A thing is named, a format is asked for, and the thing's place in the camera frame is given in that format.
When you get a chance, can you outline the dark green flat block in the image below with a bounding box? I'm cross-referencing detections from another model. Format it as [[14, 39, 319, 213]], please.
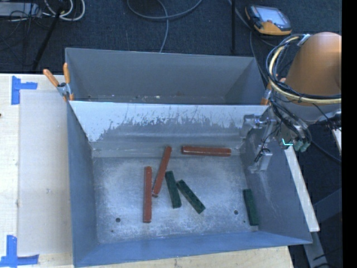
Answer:
[[242, 189, 260, 227], [165, 170, 182, 209], [176, 179, 206, 215]]

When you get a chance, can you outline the black cylinder on white bracket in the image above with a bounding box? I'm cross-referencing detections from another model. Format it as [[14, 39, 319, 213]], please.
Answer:
[[320, 112, 342, 155]]

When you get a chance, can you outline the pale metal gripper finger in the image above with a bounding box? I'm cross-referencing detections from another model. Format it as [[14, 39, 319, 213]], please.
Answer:
[[238, 113, 264, 149], [248, 149, 274, 174]]

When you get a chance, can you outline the red-brown flat block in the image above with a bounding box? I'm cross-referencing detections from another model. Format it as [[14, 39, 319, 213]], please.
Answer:
[[142, 166, 153, 224], [181, 145, 232, 157], [152, 146, 173, 198]]

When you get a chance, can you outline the grey metal bin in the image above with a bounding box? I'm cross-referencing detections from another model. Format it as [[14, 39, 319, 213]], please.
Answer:
[[64, 47, 320, 268]]

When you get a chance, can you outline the pale wood flat board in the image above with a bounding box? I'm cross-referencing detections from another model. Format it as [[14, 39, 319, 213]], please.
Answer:
[[16, 89, 74, 258]]

